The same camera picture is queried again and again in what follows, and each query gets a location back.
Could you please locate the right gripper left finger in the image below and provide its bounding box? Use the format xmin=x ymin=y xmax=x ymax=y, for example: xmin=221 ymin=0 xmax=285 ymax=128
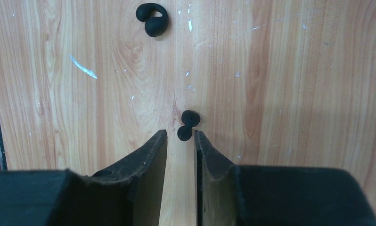
xmin=0 ymin=129 xmax=167 ymax=226

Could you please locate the black earbud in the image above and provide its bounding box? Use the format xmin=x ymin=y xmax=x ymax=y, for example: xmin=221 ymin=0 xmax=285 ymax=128
xmin=136 ymin=3 xmax=169 ymax=37
xmin=177 ymin=110 xmax=201 ymax=141

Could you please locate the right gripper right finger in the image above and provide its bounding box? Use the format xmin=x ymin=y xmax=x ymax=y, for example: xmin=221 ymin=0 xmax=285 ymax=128
xmin=194 ymin=130 xmax=376 ymax=226

